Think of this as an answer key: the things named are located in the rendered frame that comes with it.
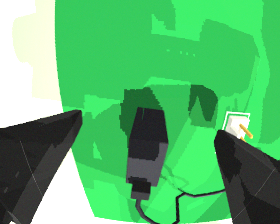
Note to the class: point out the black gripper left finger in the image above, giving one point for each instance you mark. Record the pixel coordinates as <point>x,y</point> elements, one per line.
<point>30,155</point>

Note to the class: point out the green circuit board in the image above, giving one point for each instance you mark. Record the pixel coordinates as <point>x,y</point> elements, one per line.
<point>208,64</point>

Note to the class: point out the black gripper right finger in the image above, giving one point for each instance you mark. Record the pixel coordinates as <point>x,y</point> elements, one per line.
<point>251,179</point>

